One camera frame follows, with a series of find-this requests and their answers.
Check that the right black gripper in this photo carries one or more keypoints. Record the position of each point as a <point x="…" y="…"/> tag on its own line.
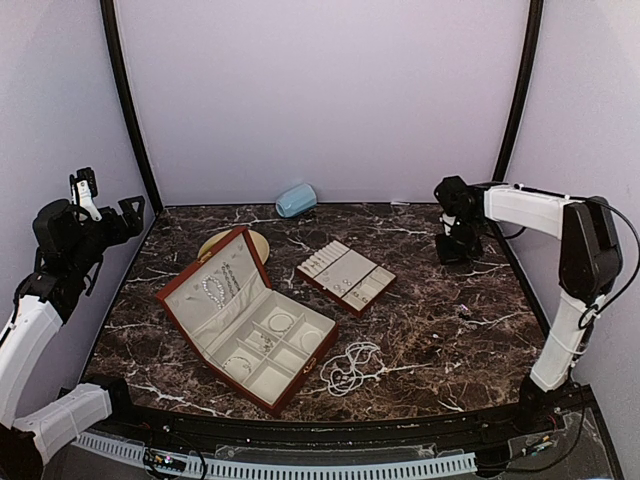
<point x="447" y="256"/>

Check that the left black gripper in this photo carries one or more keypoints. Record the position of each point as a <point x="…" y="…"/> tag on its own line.
<point x="133" y="223"/>

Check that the small red jewelry tray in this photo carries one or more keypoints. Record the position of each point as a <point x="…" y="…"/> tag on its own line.
<point x="347" y="277"/>

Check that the white bangle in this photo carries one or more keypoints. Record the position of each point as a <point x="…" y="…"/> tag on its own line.
<point x="310" y="340"/>

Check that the large red jewelry box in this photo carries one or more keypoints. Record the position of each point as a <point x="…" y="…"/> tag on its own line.
<point x="248" y="334"/>

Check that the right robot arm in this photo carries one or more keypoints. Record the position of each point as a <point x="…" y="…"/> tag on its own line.
<point x="590" y="261"/>

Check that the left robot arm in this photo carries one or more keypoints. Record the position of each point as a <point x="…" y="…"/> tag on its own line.
<point x="29" y="442"/>

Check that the light blue faceted cup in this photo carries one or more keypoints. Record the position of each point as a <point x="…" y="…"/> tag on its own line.
<point x="296" y="201"/>

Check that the beige plate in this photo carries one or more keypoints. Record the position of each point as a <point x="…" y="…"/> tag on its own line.
<point x="259" y="241"/>

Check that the white cable duct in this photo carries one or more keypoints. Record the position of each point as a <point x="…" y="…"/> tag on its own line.
<point x="269" y="464"/>

